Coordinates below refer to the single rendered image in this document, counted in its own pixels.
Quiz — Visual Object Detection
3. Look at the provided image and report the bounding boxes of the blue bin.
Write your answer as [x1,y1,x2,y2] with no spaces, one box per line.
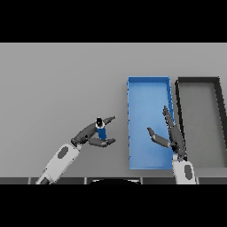
[126,75,177,171]

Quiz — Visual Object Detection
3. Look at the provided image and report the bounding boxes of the dark grey bin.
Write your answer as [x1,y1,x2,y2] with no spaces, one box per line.
[174,76,227,169]

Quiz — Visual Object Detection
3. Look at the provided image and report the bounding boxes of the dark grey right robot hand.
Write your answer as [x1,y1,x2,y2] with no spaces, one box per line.
[146,105,188,162]

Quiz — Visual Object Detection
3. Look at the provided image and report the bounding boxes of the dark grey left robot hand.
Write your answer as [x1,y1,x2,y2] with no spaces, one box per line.
[70,115,117,149]

